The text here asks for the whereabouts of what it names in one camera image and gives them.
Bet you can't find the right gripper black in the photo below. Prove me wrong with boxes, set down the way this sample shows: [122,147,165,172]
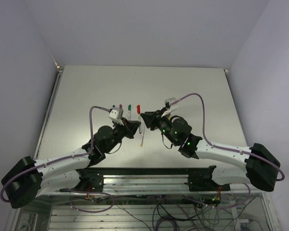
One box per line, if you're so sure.
[141,107,178,145]

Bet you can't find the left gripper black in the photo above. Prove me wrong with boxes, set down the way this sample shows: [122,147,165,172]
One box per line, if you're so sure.
[105,116,141,152]

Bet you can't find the yellow-ended white pen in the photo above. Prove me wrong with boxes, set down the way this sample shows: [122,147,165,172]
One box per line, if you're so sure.
[140,128,145,147]

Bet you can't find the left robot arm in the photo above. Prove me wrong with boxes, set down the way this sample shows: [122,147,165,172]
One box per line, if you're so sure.
[0,118,141,208]

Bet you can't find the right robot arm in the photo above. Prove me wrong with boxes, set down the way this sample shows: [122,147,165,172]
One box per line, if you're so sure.
[140,110,280,192]

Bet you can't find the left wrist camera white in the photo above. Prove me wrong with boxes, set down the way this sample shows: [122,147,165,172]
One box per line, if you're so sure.
[108,107,123,120]

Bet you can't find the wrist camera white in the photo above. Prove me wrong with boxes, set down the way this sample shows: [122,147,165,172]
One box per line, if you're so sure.
[161,98,178,117]
[108,107,123,120]

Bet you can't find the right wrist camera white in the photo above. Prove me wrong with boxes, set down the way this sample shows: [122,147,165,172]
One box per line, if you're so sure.
[161,98,178,117]

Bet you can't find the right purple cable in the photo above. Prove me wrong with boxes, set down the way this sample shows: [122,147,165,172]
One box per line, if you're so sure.
[173,92,285,181]

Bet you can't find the purple cable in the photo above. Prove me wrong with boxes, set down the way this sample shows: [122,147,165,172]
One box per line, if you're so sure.
[0,105,111,202]
[173,92,285,181]

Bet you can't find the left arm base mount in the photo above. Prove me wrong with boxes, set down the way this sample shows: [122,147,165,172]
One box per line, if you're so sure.
[59,168,104,192]

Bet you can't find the aluminium frame rail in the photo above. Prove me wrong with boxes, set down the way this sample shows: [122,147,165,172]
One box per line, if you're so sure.
[103,175,189,193]

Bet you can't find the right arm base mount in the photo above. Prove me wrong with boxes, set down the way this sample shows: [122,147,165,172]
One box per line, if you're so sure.
[185,166,230,192]

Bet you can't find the loose cables under table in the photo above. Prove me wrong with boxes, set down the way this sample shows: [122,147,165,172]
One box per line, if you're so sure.
[69,191,251,231]

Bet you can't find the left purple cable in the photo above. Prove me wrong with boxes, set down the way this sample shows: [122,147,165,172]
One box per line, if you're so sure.
[0,105,111,202]

